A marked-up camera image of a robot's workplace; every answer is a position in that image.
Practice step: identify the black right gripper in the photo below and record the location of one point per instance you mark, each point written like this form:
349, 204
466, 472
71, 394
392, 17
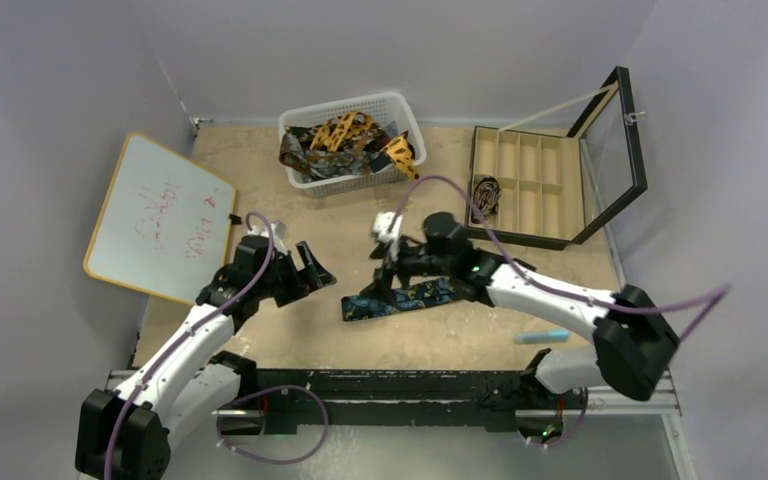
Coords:
391, 266

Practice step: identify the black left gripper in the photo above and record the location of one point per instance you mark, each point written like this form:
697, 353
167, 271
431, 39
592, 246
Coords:
297, 287

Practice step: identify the navy blue shell pattern tie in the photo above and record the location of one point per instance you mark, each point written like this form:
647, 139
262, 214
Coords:
424, 295

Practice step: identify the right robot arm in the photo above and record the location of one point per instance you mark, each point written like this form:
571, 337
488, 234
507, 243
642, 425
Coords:
629, 347

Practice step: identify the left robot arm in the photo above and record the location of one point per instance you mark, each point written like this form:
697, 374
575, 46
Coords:
131, 431

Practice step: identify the dark brown patterned tie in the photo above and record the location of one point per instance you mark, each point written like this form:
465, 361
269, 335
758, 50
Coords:
360, 154

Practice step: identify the rolled cat pattern tie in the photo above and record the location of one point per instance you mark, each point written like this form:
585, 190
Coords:
486, 194

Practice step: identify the light blue marker pen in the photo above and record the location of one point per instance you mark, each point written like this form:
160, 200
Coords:
540, 337

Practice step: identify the yellow framed whiteboard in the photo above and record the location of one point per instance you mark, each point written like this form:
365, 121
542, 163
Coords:
164, 224

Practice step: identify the black tie display box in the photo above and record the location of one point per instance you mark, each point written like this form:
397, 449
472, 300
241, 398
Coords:
559, 189

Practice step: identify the white plastic basket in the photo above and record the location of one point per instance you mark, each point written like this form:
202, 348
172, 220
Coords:
389, 109

